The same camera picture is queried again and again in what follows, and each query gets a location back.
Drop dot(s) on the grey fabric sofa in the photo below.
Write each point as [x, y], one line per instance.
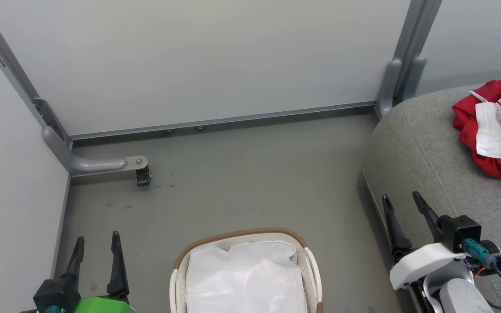
[415, 143]

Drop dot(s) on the grey metal partition foot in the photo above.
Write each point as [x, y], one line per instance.
[387, 87]
[415, 78]

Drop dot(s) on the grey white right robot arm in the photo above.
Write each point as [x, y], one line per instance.
[463, 300]

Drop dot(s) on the grey partition foot with caster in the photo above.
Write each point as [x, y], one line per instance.
[98, 164]

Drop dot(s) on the black caster wheel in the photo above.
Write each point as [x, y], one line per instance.
[143, 177]

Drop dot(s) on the grey metal partition corner post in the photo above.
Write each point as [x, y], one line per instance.
[15, 74]

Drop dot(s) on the short grey metal panel rail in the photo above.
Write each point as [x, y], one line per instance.
[61, 226]

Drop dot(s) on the white fabric basket liner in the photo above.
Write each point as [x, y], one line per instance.
[246, 278]

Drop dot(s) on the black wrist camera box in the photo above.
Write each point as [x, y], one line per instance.
[461, 232]
[57, 293]

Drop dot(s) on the white laundry basket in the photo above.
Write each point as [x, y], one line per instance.
[312, 269]

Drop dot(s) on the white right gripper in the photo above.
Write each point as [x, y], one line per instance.
[424, 263]

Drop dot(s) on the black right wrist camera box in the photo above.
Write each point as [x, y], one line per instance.
[461, 232]

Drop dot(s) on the red and white garment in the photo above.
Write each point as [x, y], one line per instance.
[489, 167]

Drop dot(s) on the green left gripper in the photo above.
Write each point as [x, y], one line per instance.
[102, 305]

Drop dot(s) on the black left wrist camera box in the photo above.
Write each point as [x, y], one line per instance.
[57, 293]

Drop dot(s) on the long grey metal panel rail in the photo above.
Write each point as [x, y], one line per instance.
[233, 119]

